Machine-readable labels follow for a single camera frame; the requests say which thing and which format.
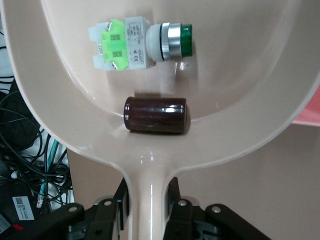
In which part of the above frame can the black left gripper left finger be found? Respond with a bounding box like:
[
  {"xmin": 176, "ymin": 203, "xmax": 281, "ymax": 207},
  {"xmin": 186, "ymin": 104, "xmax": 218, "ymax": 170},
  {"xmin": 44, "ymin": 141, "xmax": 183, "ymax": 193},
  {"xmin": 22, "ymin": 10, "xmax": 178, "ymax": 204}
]
[{"xmin": 47, "ymin": 177, "xmax": 130, "ymax": 240}]

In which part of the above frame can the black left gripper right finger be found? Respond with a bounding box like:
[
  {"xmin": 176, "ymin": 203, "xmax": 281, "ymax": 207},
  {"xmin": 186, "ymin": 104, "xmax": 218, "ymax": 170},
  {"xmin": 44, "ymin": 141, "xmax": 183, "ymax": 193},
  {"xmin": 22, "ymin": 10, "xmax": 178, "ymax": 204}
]
[{"xmin": 163, "ymin": 177, "xmax": 272, "ymax": 240}]

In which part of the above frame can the dark brown cylindrical capacitor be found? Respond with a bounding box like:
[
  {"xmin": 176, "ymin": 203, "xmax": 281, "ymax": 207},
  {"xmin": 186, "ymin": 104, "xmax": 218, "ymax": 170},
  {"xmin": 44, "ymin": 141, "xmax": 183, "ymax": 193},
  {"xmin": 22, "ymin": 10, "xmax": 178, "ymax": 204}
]
[{"xmin": 122, "ymin": 95, "xmax": 191, "ymax": 135}]

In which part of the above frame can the beige plastic dustpan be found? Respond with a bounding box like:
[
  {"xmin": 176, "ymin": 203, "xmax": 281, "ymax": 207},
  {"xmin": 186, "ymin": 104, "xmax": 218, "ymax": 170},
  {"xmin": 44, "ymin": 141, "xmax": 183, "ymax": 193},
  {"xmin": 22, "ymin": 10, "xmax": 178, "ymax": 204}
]
[{"xmin": 0, "ymin": 0, "xmax": 320, "ymax": 240}]

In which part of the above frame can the green push button switch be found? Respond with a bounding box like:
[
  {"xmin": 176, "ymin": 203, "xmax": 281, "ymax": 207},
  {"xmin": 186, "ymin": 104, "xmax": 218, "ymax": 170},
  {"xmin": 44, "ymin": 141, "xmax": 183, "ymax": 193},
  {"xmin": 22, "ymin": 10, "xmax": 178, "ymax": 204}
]
[{"xmin": 87, "ymin": 18, "xmax": 194, "ymax": 72}]

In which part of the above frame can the pink plastic bin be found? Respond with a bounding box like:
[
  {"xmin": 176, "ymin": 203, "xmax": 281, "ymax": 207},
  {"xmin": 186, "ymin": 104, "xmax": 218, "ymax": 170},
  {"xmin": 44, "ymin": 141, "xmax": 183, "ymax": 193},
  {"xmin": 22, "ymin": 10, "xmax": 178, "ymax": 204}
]
[{"xmin": 291, "ymin": 83, "xmax": 320, "ymax": 127}]

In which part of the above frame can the black box with white label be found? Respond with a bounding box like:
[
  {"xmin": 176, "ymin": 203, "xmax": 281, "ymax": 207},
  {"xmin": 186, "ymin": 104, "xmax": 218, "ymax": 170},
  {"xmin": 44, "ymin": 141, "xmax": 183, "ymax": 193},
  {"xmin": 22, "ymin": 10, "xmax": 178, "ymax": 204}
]
[{"xmin": 11, "ymin": 195, "xmax": 36, "ymax": 222}]

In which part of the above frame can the teal network cable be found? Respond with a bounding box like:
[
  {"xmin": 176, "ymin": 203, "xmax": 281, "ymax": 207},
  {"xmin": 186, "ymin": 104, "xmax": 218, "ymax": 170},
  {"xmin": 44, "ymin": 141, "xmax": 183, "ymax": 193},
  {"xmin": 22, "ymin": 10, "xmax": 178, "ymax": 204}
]
[{"xmin": 36, "ymin": 138, "xmax": 63, "ymax": 210}]

